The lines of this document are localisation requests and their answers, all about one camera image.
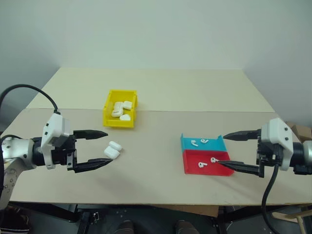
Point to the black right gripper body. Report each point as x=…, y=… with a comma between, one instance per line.
x=268, y=153

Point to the white earbud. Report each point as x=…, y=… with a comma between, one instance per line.
x=204, y=141
x=213, y=160
x=194, y=143
x=201, y=165

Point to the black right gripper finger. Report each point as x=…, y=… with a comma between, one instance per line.
x=243, y=135
x=246, y=167

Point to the black table frame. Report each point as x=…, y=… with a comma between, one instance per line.
x=85, y=219

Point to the blue plastic tray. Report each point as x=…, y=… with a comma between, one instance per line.
x=214, y=146

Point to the dark rounded brown shape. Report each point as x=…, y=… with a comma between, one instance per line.
x=126, y=227
x=184, y=227

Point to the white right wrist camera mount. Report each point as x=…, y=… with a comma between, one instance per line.
x=278, y=131

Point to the red plastic tray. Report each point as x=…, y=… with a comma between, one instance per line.
x=219, y=169

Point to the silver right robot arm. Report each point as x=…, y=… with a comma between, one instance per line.
x=303, y=156

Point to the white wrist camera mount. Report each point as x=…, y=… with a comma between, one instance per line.
x=54, y=126
x=278, y=131

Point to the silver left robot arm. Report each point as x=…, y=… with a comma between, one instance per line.
x=17, y=151

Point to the yellow plastic bin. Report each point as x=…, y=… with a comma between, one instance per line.
x=108, y=114

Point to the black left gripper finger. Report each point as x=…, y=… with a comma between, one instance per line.
x=93, y=164
x=91, y=134

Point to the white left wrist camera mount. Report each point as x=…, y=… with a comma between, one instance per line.
x=54, y=126

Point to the light wooden frame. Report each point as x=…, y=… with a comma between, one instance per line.
x=298, y=215

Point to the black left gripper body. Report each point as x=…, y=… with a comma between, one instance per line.
x=61, y=156

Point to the brown cardboard box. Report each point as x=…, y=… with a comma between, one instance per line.
x=301, y=132

